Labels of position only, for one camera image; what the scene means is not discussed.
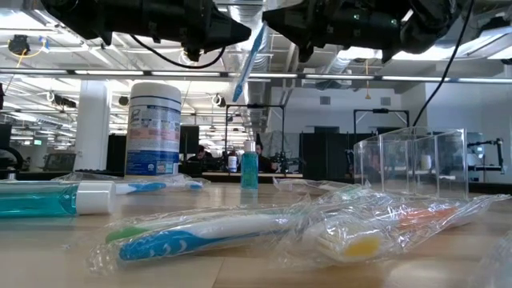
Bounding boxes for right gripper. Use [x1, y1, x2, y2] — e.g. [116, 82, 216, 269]
[262, 0, 405, 64]

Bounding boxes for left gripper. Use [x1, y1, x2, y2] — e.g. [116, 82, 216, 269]
[115, 0, 253, 63]

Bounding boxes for teal mouthwash bottle white cap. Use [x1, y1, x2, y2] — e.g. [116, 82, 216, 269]
[240, 139, 259, 190]
[0, 179, 117, 219]

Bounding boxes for orange yellow toothbrush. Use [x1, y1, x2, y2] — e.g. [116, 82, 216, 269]
[275, 191, 511, 269]

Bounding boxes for black monitor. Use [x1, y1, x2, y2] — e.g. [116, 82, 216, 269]
[178, 125, 200, 155]
[0, 122, 13, 150]

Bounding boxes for white disinfecting wipes canister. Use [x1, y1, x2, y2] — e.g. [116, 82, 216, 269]
[124, 82, 183, 186]

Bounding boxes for long LED light bar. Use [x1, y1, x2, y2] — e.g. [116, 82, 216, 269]
[0, 67, 512, 85]

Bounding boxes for black cabinet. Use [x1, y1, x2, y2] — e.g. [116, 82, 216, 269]
[298, 131, 361, 182]

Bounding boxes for white round column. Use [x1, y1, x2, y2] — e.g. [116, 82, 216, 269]
[74, 79, 112, 173]

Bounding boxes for black partition panel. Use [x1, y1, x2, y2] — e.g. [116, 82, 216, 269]
[106, 134, 128, 173]

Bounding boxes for black ceiling device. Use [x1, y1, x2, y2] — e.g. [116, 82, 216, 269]
[7, 34, 31, 57]

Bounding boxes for clear acrylic organizer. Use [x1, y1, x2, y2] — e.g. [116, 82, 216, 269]
[353, 126, 470, 201]

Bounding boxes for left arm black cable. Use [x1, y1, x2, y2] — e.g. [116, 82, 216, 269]
[130, 34, 227, 70]

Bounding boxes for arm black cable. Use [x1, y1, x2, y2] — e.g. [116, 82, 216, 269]
[130, 34, 227, 70]
[413, 0, 476, 127]

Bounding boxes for silver ventilation duct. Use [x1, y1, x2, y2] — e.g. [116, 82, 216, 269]
[223, 0, 281, 135]

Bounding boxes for black gantry frame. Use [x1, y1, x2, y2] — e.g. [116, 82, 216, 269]
[353, 107, 410, 135]

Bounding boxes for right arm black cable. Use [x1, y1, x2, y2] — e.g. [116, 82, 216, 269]
[413, 0, 476, 127]

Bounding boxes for black aluminium table frame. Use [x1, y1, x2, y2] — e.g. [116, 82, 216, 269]
[0, 170, 512, 196]

